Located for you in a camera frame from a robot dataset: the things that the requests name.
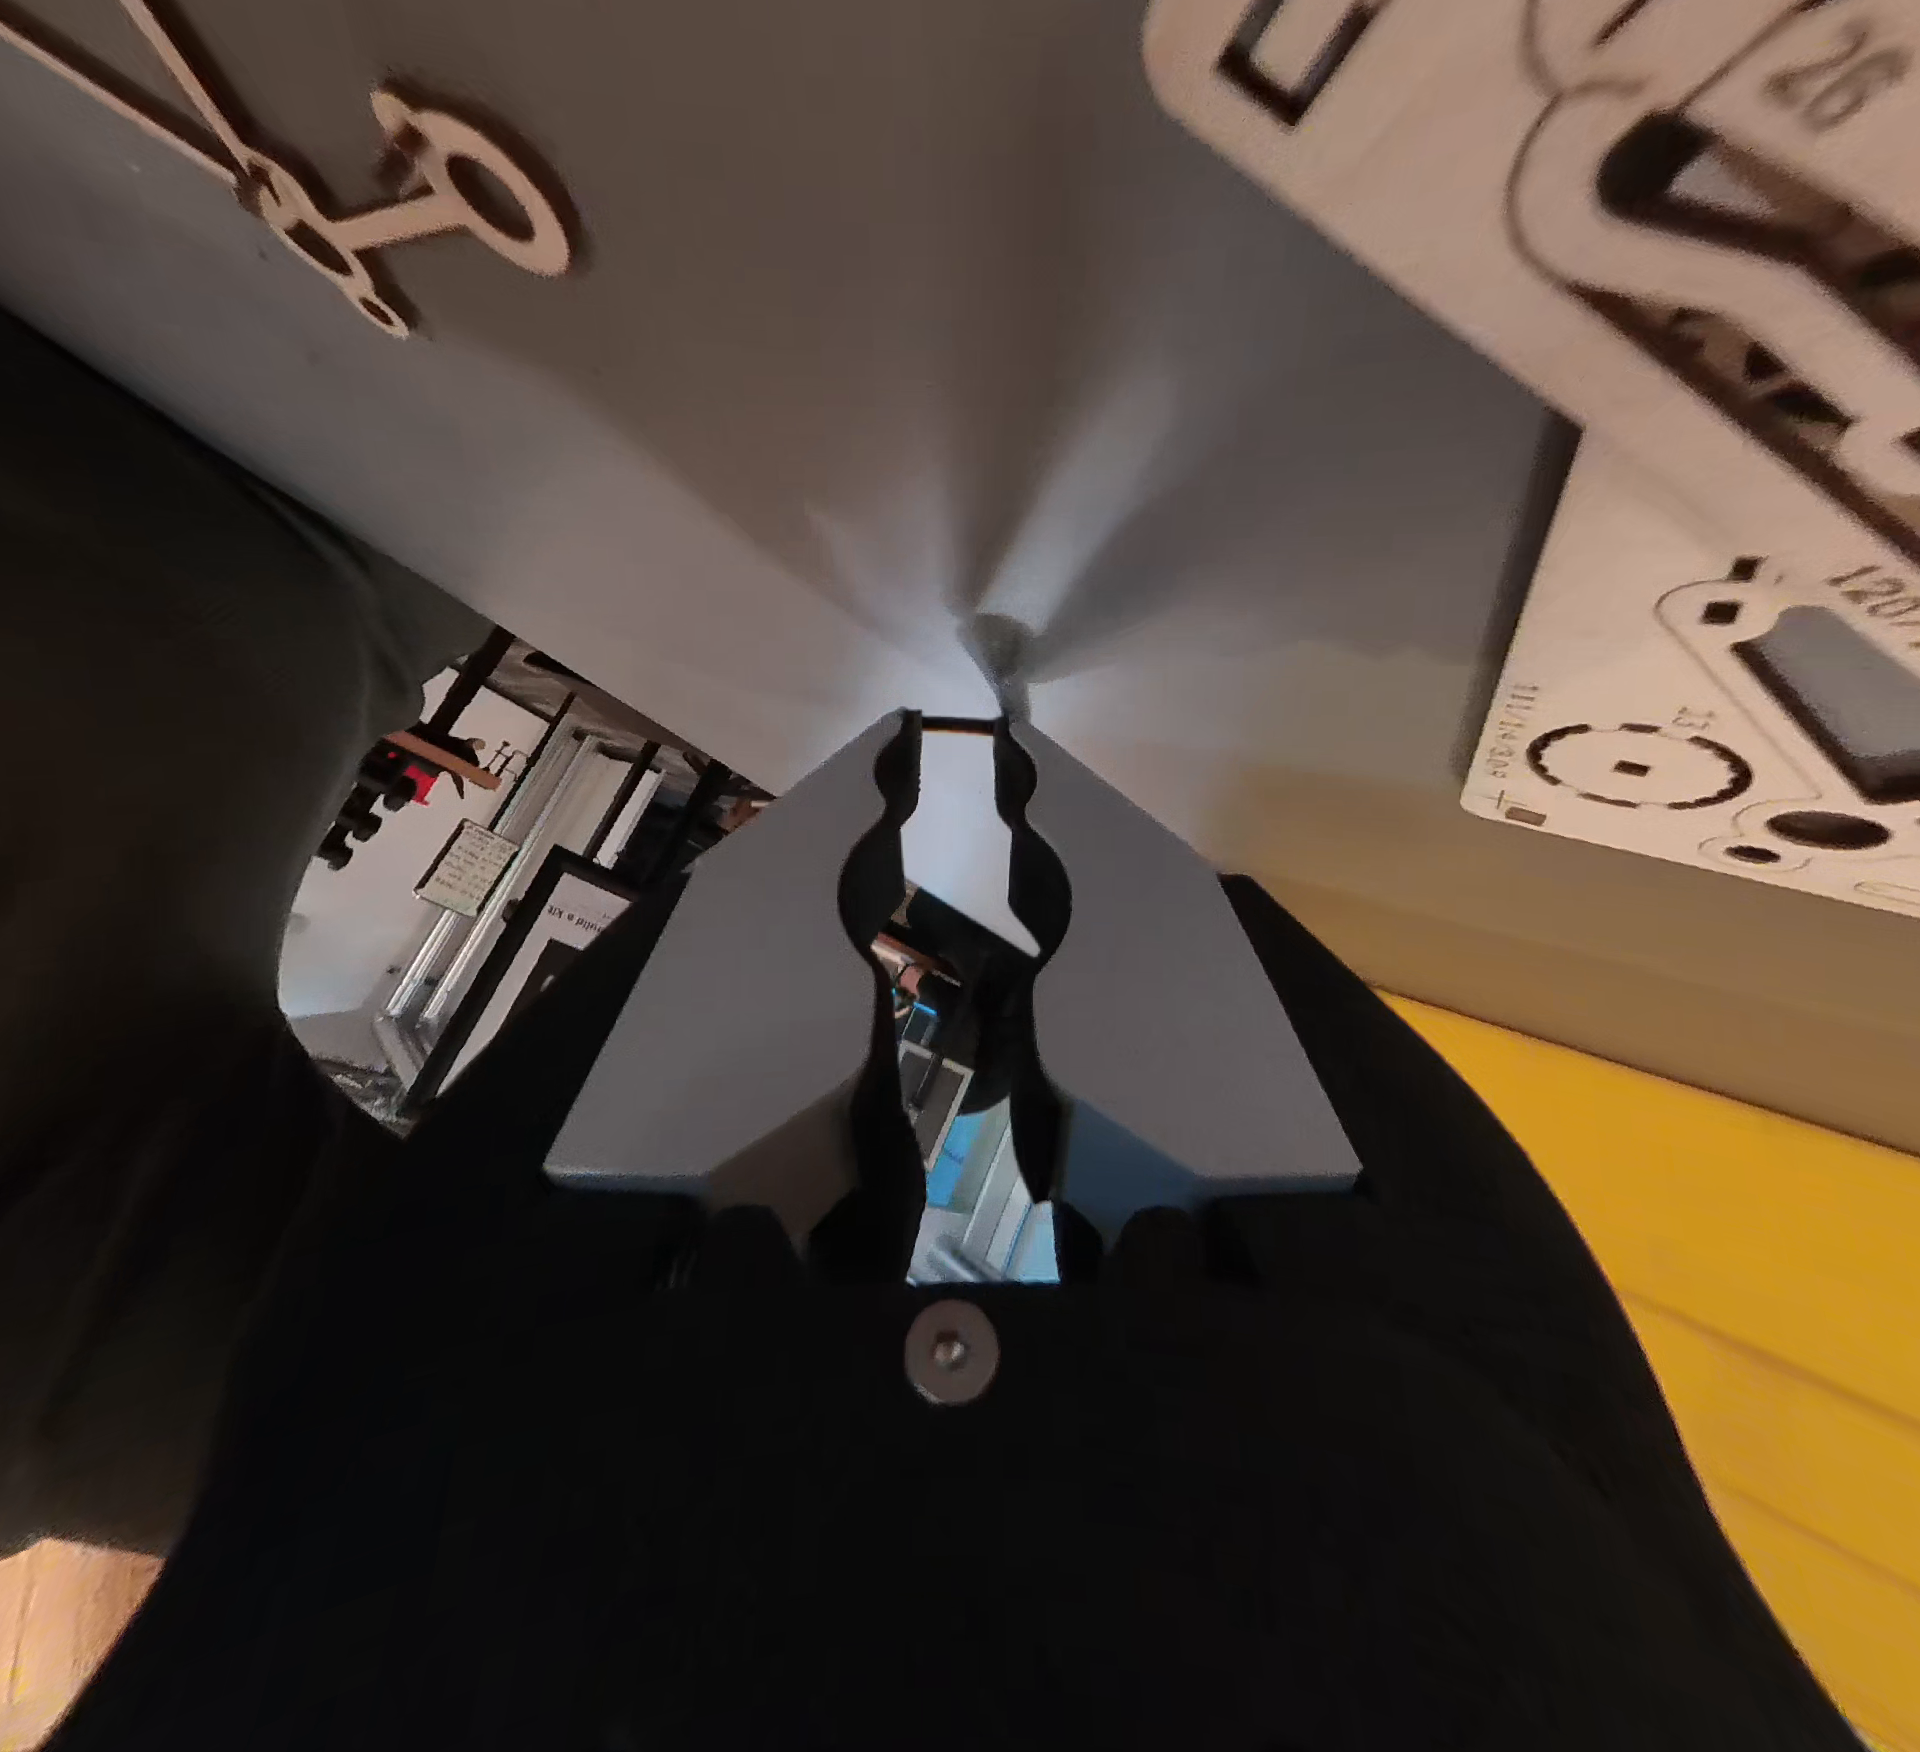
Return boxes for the white paper sign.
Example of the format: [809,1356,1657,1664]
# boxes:
[415,822,518,918]

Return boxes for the wooden model part with ring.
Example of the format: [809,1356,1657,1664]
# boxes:
[0,0,580,336]

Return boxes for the yellow panel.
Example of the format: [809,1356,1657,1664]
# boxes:
[1378,991,1920,1752]

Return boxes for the person's dark clothed torso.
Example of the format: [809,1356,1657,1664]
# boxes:
[0,308,505,1563]

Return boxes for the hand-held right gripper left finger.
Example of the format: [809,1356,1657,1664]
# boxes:
[540,705,931,1287]

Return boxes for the black framed notice board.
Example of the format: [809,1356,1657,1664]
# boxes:
[436,850,639,1110]

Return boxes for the laser-cut wooden parts sheet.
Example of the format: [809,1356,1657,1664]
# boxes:
[1462,432,1920,918]
[1143,0,1920,538]

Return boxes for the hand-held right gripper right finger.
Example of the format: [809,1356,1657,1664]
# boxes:
[990,713,1367,1287]

